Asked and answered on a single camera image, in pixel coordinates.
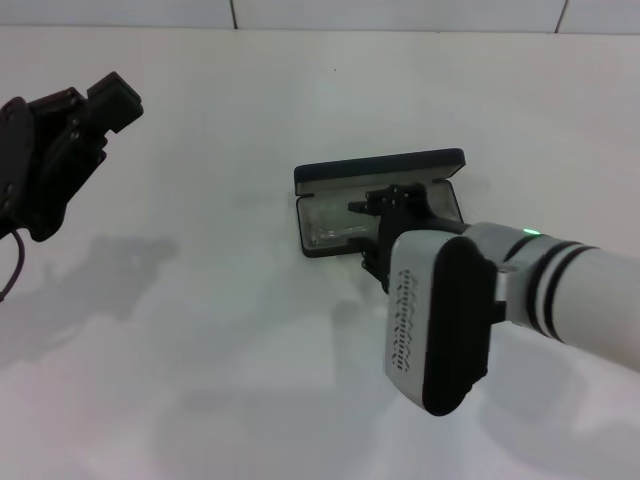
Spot clear plastic glasses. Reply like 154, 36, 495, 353
304, 199, 374, 246

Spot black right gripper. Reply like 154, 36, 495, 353
347, 184, 469, 296

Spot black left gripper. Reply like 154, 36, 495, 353
0, 71, 145, 244

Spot black glasses case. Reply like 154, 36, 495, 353
292, 147, 466, 259

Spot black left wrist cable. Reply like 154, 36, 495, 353
0, 229, 27, 304

